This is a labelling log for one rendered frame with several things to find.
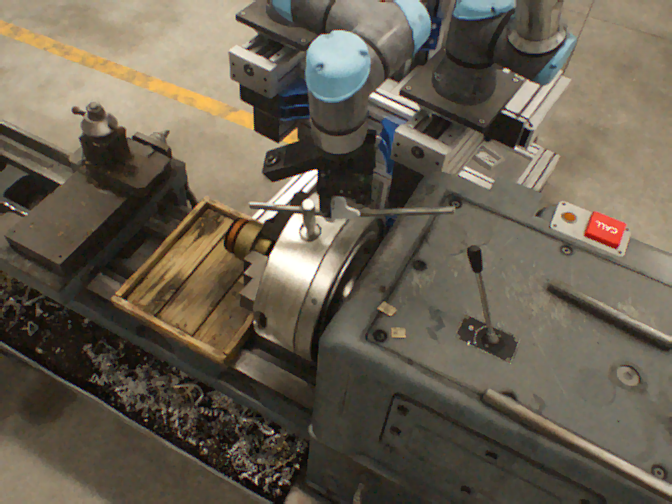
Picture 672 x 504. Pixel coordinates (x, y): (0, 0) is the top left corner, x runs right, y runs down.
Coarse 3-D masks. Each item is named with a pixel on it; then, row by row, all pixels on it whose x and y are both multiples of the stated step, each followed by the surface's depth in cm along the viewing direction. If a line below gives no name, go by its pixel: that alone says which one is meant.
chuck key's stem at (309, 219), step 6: (306, 204) 104; (312, 204) 104; (306, 210) 103; (312, 210) 104; (306, 216) 105; (312, 216) 105; (306, 222) 107; (312, 222) 107; (306, 228) 108; (312, 228) 109; (312, 234) 111
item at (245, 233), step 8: (232, 224) 126; (240, 224) 126; (248, 224) 126; (256, 224) 126; (232, 232) 126; (240, 232) 125; (248, 232) 125; (256, 232) 124; (224, 240) 127; (232, 240) 126; (240, 240) 125; (248, 240) 124; (256, 240) 125; (264, 240) 125; (272, 240) 125; (232, 248) 127; (240, 248) 125; (248, 248) 124; (256, 248) 125; (264, 248) 124; (272, 248) 130; (240, 256) 126
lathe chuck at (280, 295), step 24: (288, 240) 111; (312, 240) 110; (288, 264) 110; (312, 264) 109; (264, 288) 111; (288, 288) 110; (264, 312) 114; (288, 312) 111; (264, 336) 121; (288, 336) 114
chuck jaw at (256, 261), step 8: (248, 256) 123; (256, 256) 124; (264, 256) 124; (248, 264) 123; (256, 264) 122; (264, 264) 122; (248, 272) 121; (256, 272) 121; (248, 280) 121; (256, 280) 120; (248, 288) 118; (256, 288) 118; (240, 296) 118; (248, 296) 117; (248, 304) 118; (256, 320) 118; (264, 320) 116
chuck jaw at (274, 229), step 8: (304, 192) 124; (296, 200) 121; (280, 216) 123; (288, 216) 122; (264, 224) 125; (272, 224) 124; (280, 224) 123; (264, 232) 125; (272, 232) 124; (280, 232) 124
